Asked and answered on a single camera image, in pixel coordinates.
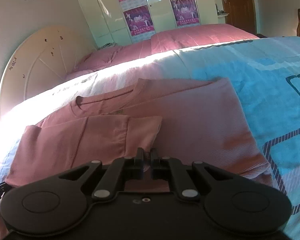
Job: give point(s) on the cream glossy wardrobe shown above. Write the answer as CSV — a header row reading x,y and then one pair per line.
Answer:
x,y
107,22

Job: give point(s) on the brown wooden door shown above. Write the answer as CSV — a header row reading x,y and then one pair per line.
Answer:
x,y
241,14

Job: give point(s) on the lower right purple poster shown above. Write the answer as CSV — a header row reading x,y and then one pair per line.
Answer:
x,y
185,12

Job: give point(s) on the lower left purple poster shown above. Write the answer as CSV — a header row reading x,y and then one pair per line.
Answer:
x,y
140,23

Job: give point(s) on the pink pillow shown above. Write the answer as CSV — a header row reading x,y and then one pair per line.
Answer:
x,y
100,59

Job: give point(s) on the blue white patterned blanket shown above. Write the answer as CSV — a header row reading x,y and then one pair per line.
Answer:
x,y
265,74

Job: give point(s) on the pink bedspread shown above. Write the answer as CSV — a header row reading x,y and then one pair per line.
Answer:
x,y
199,35

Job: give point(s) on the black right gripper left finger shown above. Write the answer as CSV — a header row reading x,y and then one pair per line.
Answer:
x,y
105,181

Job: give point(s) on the cream round headboard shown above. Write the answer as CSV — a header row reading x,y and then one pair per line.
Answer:
x,y
40,63

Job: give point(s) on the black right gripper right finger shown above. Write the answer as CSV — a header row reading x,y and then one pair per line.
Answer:
x,y
189,182

